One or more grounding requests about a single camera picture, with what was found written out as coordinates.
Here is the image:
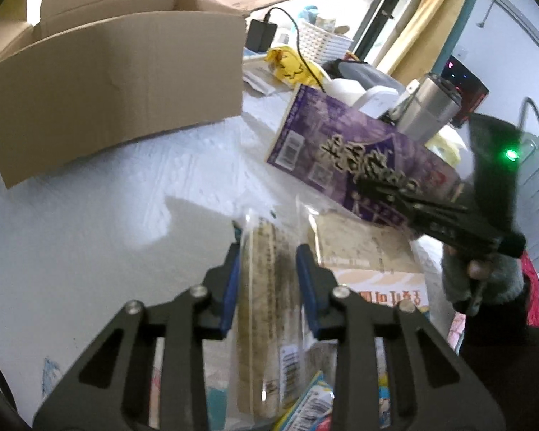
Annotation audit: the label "clear sesame bar packet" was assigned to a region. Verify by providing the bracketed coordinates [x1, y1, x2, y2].
[231, 209, 337, 418]

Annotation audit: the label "grey pouch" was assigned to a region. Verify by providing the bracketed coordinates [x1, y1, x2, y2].
[321, 58, 407, 95]

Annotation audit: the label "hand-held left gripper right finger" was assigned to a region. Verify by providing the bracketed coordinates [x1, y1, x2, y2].
[295, 243, 507, 431]

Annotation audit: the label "white paper sheets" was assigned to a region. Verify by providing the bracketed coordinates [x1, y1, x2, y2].
[243, 65, 292, 97]

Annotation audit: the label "white desk device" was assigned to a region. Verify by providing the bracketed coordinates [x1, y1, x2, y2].
[326, 78, 400, 120]

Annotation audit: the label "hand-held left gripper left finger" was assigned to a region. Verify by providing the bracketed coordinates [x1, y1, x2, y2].
[32, 242, 242, 431]

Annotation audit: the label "purple snack packet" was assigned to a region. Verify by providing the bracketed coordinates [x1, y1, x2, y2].
[265, 83, 463, 227]

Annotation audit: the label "yellow plush toy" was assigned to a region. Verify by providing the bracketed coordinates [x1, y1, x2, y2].
[265, 46, 326, 88]

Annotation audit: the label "blue white snack packet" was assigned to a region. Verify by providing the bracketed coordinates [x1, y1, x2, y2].
[274, 370, 337, 431]

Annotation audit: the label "steel tumbler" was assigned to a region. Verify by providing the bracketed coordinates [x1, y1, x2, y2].
[393, 72, 461, 142]

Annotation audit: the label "black charger cable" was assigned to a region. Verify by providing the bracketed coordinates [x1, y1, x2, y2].
[267, 6, 328, 91]

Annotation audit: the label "person's right forearm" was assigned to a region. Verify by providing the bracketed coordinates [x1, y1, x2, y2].
[458, 296, 539, 431]

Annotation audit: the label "pink packet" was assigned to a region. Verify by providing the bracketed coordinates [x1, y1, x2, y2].
[447, 312, 468, 351]

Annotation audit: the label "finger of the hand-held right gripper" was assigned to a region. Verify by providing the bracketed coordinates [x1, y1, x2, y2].
[356, 178, 470, 225]

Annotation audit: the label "yellow tissue pack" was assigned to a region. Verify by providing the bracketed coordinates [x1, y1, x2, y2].
[424, 126, 472, 169]

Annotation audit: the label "person's right hand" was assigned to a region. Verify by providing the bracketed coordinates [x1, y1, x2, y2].
[441, 245, 524, 317]

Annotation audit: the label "black device with red lights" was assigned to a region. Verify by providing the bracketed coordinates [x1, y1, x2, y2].
[440, 55, 490, 127]

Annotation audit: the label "white plastic basket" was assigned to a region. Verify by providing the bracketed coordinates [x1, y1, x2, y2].
[296, 6, 355, 61]

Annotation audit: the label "red cloth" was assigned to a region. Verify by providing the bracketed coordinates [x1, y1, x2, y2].
[521, 254, 539, 328]

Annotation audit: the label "brown cardboard box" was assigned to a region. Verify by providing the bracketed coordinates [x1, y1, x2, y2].
[0, 0, 314, 189]

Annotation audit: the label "clear cracker packet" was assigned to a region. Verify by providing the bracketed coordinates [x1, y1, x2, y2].
[296, 193, 425, 274]

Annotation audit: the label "yellow curtain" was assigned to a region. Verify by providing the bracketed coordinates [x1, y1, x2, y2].
[377, 0, 477, 86]

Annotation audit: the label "orange white snack packet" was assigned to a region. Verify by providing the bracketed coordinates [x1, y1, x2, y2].
[328, 269, 432, 315]

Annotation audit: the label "black charger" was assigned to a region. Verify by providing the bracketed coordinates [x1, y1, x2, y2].
[245, 18, 278, 52]

